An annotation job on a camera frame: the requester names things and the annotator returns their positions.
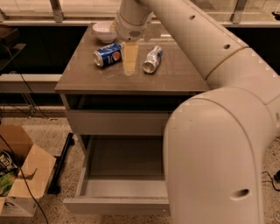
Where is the white ceramic bowl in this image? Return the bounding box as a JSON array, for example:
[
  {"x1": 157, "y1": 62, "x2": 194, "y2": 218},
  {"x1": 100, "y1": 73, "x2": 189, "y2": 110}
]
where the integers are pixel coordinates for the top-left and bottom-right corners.
[{"x1": 92, "y1": 21, "x2": 117, "y2": 43}]

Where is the dark snack bag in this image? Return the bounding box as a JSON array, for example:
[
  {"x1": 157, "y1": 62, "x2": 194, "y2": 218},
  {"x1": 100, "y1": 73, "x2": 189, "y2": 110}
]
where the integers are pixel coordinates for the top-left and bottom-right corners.
[{"x1": 0, "y1": 150, "x2": 18, "y2": 177}]

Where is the black cable on left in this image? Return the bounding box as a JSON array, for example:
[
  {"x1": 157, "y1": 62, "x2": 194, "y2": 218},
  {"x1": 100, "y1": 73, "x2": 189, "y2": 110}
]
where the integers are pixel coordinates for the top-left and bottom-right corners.
[{"x1": 0, "y1": 46, "x2": 51, "y2": 224}]

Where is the open grey middle drawer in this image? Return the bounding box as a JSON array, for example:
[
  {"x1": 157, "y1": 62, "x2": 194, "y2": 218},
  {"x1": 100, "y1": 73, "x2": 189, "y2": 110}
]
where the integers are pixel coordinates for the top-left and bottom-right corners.
[{"x1": 64, "y1": 136, "x2": 170, "y2": 215}]

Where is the closed grey top drawer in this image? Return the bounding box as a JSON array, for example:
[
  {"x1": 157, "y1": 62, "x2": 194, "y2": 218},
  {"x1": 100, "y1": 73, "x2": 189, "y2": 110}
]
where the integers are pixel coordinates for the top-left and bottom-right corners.
[{"x1": 66, "y1": 110, "x2": 169, "y2": 136}]

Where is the brown cardboard box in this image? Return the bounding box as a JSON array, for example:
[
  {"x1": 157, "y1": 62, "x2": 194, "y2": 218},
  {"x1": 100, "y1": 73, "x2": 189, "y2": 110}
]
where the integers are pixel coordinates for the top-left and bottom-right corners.
[{"x1": 0, "y1": 125, "x2": 56, "y2": 217}]

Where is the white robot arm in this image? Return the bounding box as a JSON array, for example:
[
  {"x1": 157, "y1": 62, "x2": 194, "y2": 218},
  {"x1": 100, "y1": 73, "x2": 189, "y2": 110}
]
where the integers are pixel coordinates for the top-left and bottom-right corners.
[{"x1": 115, "y1": 0, "x2": 280, "y2": 224}]

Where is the grey drawer cabinet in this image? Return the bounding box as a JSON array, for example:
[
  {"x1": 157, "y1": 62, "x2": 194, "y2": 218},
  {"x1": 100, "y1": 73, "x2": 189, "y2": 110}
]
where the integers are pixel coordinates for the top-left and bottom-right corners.
[{"x1": 54, "y1": 24, "x2": 212, "y2": 216}]

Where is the silver crushed can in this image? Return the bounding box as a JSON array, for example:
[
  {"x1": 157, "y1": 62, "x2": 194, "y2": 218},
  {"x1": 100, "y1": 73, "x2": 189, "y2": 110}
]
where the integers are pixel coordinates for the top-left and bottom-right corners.
[{"x1": 143, "y1": 45, "x2": 163, "y2": 74}]

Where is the black cable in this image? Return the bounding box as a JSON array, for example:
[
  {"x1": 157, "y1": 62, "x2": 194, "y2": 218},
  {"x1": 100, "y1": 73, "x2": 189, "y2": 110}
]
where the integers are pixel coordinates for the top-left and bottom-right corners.
[
  {"x1": 261, "y1": 170, "x2": 280, "y2": 192},
  {"x1": 0, "y1": 46, "x2": 51, "y2": 224}
]

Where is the green snack bag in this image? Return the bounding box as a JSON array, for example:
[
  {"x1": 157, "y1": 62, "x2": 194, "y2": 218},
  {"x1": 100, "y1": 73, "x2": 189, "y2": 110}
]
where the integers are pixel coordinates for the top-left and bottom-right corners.
[{"x1": 0, "y1": 171, "x2": 17, "y2": 197}]

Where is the blue pepsi can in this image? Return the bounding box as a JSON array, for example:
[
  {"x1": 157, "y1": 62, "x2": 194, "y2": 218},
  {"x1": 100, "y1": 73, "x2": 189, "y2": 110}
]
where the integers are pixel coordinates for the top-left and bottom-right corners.
[{"x1": 93, "y1": 43, "x2": 122, "y2": 67}]

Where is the black cable on right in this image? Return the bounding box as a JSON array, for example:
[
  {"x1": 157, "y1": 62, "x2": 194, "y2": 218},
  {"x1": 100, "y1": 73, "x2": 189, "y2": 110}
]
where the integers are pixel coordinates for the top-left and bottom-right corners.
[{"x1": 261, "y1": 170, "x2": 280, "y2": 192}]

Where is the black floor bar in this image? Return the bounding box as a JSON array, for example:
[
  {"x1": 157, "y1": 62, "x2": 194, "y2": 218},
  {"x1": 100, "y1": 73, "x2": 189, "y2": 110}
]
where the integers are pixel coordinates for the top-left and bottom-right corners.
[{"x1": 47, "y1": 133, "x2": 74, "y2": 194}]

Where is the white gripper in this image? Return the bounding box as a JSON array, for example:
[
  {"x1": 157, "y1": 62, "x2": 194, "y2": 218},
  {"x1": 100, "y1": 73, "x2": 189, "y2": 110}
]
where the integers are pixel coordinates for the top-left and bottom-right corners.
[{"x1": 109, "y1": 12, "x2": 146, "y2": 76}]

